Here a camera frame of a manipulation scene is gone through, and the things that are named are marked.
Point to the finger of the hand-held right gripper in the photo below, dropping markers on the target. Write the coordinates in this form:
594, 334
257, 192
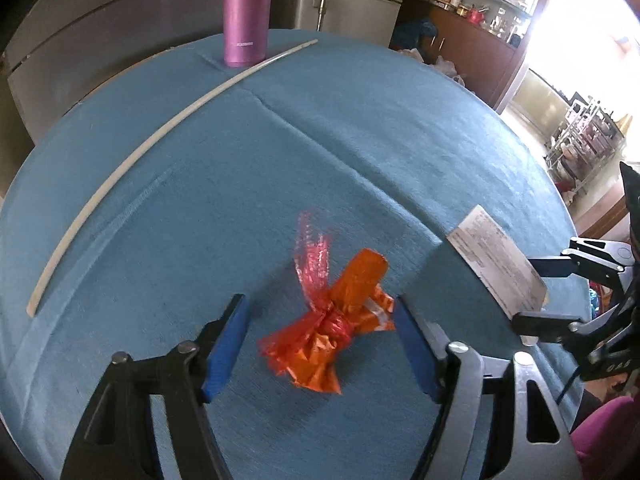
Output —
547, 266
542, 324

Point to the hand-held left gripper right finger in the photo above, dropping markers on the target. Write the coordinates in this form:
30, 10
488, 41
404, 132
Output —
415, 345

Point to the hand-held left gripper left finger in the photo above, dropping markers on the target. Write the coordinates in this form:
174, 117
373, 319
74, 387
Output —
225, 350

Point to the white printed paper slip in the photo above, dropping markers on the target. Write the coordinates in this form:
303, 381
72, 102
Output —
495, 255

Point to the orange-red plastic bag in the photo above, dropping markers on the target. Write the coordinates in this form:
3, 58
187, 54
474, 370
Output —
350, 295

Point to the person's right forearm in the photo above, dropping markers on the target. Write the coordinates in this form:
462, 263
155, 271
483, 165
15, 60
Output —
610, 435

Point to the yellow cone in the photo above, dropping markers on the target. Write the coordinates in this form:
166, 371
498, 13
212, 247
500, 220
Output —
624, 120

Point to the blue tablecloth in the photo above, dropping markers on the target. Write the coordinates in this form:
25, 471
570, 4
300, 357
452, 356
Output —
300, 160

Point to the white plastic bags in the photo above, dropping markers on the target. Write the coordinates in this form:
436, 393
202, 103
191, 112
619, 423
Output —
445, 65

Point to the wooden cabinet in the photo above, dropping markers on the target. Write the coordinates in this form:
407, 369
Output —
475, 50

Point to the blue cloth bundle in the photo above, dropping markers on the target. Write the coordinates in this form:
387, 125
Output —
412, 30

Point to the long white plastic strip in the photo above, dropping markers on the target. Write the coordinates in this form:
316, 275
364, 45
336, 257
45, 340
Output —
300, 48

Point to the purple metal bottle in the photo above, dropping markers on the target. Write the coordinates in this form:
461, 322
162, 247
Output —
245, 10

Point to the wooden door frame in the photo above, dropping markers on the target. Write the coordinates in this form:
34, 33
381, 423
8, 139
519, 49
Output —
520, 60

